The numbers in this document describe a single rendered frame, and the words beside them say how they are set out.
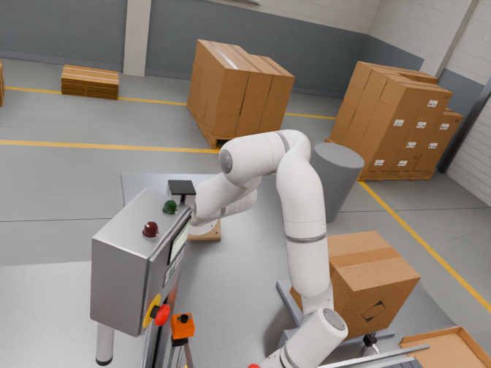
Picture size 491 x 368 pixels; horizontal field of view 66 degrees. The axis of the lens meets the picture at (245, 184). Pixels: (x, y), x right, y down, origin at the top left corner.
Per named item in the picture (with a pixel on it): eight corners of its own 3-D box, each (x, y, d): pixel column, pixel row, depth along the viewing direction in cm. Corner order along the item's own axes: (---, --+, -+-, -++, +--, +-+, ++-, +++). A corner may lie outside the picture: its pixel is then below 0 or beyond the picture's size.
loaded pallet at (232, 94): (275, 151, 450) (298, 79, 405) (210, 149, 415) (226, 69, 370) (241, 110, 540) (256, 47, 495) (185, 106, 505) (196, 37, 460)
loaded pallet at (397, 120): (358, 182, 432) (402, 86, 374) (321, 147, 494) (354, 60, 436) (430, 180, 483) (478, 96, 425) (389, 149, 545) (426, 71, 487)
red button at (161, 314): (147, 311, 63) (164, 317, 63) (158, 296, 66) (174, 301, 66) (145, 326, 65) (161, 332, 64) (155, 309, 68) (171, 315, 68)
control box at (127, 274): (88, 319, 66) (90, 236, 56) (137, 259, 80) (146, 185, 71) (140, 341, 65) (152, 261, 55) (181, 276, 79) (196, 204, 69)
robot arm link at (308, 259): (292, 215, 94) (303, 323, 100) (281, 239, 79) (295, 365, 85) (329, 214, 91) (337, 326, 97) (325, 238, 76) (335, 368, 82)
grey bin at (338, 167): (306, 227, 331) (330, 167, 300) (285, 197, 366) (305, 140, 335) (348, 225, 350) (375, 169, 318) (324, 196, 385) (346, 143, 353)
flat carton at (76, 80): (61, 94, 447) (60, 77, 436) (65, 79, 488) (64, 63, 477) (118, 100, 470) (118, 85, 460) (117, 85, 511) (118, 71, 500)
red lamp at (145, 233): (138, 236, 59) (139, 225, 57) (146, 227, 61) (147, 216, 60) (153, 242, 58) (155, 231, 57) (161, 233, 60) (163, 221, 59)
